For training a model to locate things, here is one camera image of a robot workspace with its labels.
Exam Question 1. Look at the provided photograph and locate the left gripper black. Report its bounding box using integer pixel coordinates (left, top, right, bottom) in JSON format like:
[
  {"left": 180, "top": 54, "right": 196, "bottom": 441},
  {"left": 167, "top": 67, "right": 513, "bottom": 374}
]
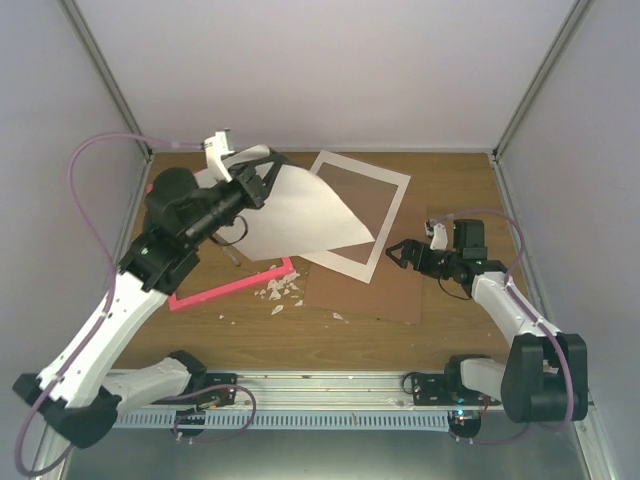
[{"left": 185, "top": 153, "right": 283, "bottom": 247}]

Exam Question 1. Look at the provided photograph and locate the sunset photo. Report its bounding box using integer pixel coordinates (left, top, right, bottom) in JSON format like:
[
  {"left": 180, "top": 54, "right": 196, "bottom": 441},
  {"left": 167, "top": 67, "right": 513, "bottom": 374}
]
[{"left": 217, "top": 160, "right": 374, "bottom": 261}]

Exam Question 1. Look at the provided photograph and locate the pink picture frame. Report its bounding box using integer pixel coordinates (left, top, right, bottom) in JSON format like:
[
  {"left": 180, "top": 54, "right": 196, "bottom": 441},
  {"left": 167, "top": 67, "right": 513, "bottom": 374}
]
[{"left": 146, "top": 182, "right": 297, "bottom": 314}]

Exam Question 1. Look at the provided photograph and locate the small screwdriver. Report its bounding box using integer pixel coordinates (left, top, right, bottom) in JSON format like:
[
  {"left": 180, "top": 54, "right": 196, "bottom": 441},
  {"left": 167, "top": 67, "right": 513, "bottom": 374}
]
[{"left": 222, "top": 246, "right": 242, "bottom": 267}]

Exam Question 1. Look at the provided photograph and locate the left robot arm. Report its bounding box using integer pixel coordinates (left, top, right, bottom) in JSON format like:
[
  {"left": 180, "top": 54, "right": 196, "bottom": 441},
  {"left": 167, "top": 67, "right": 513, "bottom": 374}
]
[{"left": 13, "top": 151, "right": 289, "bottom": 449}]

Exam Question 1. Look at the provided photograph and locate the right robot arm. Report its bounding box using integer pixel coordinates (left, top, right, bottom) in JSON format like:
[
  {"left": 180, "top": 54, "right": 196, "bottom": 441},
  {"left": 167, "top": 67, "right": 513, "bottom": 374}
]
[{"left": 385, "top": 219, "right": 588, "bottom": 425}]

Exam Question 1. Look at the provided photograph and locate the white debris pile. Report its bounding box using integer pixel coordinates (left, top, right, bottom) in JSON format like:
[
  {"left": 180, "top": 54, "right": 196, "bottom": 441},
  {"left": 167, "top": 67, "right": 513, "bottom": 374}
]
[{"left": 253, "top": 270, "right": 305, "bottom": 316}]

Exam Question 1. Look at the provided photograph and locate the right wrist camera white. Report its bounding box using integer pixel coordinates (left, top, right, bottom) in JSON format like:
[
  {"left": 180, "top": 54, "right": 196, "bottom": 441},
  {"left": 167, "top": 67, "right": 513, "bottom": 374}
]
[{"left": 425, "top": 219, "right": 448, "bottom": 251}]

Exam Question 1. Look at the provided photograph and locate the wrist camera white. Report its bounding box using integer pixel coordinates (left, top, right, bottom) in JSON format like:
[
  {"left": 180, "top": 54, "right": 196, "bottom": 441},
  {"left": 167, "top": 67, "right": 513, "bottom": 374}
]
[
  {"left": 202, "top": 129, "right": 236, "bottom": 183},
  {"left": 425, "top": 219, "right": 448, "bottom": 251}
]

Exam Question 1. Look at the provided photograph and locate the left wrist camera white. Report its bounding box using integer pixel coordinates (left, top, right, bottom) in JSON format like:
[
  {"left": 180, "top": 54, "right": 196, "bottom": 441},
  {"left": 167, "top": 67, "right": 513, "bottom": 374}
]
[{"left": 202, "top": 129, "right": 236, "bottom": 183}]

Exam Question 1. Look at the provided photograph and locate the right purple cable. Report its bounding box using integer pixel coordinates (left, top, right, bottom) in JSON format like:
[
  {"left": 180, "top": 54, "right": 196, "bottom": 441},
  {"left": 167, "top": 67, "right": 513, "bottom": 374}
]
[{"left": 434, "top": 209, "right": 574, "bottom": 431}]

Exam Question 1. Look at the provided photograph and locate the purple cable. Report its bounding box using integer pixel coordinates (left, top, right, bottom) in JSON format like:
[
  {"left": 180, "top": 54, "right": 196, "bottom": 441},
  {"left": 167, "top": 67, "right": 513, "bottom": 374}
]
[
  {"left": 13, "top": 132, "right": 206, "bottom": 476},
  {"left": 434, "top": 209, "right": 574, "bottom": 431}
]

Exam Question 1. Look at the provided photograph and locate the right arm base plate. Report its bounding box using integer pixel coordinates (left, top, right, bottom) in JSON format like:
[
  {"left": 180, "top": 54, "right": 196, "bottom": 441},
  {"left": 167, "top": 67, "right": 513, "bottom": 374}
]
[{"left": 400, "top": 372, "right": 501, "bottom": 408}]

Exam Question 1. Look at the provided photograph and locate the aluminium front rail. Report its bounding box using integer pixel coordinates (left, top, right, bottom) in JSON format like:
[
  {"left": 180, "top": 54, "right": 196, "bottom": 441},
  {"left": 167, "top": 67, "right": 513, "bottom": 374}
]
[{"left": 102, "top": 359, "right": 483, "bottom": 414}]

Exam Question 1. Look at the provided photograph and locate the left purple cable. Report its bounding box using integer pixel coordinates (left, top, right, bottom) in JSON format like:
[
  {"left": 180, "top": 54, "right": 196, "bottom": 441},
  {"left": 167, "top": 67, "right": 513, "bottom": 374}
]
[{"left": 13, "top": 132, "right": 206, "bottom": 476}]

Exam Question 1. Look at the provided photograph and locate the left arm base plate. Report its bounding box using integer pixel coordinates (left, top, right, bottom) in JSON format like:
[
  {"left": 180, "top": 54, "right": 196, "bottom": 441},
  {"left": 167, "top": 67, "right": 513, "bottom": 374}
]
[{"left": 172, "top": 372, "right": 238, "bottom": 408}]

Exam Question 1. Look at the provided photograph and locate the grey slotted cable duct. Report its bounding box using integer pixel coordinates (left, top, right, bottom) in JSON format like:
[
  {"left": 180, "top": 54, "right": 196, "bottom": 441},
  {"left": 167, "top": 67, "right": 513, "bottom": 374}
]
[{"left": 115, "top": 409, "right": 449, "bottom": 432}]

